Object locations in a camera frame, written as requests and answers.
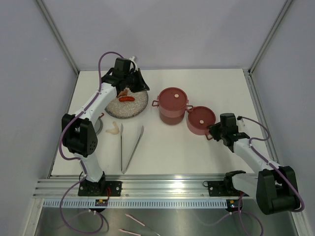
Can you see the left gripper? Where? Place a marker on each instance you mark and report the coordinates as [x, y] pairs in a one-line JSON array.
[[141, 85]]

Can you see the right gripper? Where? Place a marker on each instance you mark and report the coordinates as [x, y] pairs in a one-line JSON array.
[[213, 131]]

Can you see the dark red lid back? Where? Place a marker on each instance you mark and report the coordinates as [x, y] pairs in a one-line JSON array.
[[173, 99]]

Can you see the pink lunch container with handle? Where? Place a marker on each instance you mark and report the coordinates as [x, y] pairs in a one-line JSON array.
[[195, 131]]

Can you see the grey glass pot lid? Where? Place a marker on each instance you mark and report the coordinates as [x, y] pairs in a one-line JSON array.
[[99, 124]]

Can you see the metal tongs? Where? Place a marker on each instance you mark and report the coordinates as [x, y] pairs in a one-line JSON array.
[[129, 142]]

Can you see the dark red lunch container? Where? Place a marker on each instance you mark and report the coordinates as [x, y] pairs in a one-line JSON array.
[[171, 121]]

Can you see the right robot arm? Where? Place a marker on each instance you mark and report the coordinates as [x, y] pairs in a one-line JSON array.
[[274, 188]]

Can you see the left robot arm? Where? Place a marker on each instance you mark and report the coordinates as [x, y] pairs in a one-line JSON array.
[[78, 140]]

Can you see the red sausage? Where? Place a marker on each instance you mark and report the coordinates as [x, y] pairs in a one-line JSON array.
[[126, 99]]

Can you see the speckled ceramic plate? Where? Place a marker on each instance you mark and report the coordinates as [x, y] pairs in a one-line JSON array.
[[125, 110]]

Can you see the pink stick upper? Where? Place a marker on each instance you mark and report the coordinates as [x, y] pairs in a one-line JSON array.
[[134, 219]]

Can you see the pink stick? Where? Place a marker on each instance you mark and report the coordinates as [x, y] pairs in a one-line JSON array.
[[134, 219], [129, 232]]

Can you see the pink stick lower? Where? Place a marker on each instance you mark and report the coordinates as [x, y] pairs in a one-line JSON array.
[[129, 232]]

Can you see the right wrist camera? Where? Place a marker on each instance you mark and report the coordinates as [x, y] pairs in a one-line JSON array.
[[228, 120]]

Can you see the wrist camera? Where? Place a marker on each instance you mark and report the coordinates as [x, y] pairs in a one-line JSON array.
[[228, 120], [124, 66]]

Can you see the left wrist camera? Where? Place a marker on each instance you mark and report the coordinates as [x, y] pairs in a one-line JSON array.
[[124, 66]]

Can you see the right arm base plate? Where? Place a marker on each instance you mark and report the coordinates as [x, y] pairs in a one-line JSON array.
[[220, 189]]

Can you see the aluminium front rail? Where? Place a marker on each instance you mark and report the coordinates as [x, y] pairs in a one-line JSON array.
[[136, 186]]

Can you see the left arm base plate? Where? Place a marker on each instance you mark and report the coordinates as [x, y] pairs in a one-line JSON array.
[[115, 188]]

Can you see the left aluminium post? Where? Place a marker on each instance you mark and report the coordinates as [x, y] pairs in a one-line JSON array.
[[58, 37]]

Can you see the aluminium post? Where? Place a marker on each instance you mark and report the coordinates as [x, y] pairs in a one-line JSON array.
[[58, 37], [270, 35]]

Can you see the right aluminium post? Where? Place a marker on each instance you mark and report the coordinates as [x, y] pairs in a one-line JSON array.
[[270, 35]]

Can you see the white slotted cable duct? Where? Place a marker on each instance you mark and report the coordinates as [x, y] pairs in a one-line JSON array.
[[138, 203]]

